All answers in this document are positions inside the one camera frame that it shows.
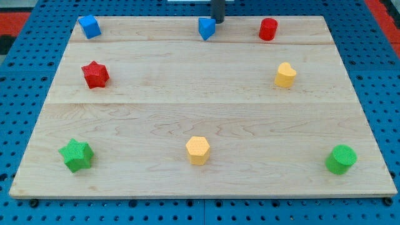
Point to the yellow hexagon block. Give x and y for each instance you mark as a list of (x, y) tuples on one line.
[(198, 150)]

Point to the light wooden board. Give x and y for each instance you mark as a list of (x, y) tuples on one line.
[(166, 84)]

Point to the blue triangle block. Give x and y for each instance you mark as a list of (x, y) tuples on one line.
[(206, 27)]

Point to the yellow heart block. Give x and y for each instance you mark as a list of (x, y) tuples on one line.
[(285, 75)]

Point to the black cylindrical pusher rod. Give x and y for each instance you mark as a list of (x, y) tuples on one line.
[(217, 11)]

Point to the red cylinder block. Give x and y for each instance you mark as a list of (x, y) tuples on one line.
[(268, 28)]

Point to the red star block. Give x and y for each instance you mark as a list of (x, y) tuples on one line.
[(96, 75)]

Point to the green star block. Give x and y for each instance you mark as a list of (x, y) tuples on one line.
[(77, 155)]

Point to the blue cube block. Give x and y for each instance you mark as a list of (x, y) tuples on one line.
[(89, 26)]

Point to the green cylinder block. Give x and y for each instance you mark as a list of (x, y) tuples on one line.
[(341, 159)]

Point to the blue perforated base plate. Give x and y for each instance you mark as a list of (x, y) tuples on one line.
[(31, 63)]

